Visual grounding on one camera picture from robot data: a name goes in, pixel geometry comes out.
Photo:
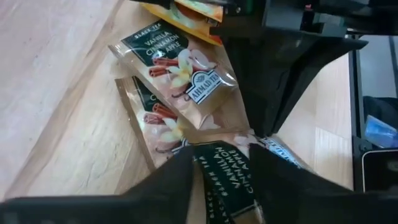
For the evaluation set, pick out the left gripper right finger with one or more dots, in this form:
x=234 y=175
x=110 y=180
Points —
x=311 y=205

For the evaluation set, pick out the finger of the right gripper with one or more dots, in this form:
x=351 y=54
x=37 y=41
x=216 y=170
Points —
x=273 y=77

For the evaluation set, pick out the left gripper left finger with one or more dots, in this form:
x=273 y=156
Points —
x=140 y=208

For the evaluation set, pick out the beige vanilla cinnamon tea bag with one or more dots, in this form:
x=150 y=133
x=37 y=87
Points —
x=227 y=180
x=149 y=102
x=174 y=49

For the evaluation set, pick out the orange mango tea bag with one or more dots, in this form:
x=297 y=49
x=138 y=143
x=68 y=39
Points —
x=186 y=29
x=202 y=9

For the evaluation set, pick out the black device white rim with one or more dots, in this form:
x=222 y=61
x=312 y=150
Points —
x=381 y=171

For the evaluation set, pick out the blue plastic item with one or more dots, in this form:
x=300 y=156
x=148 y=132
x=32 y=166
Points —
x=381 y=132

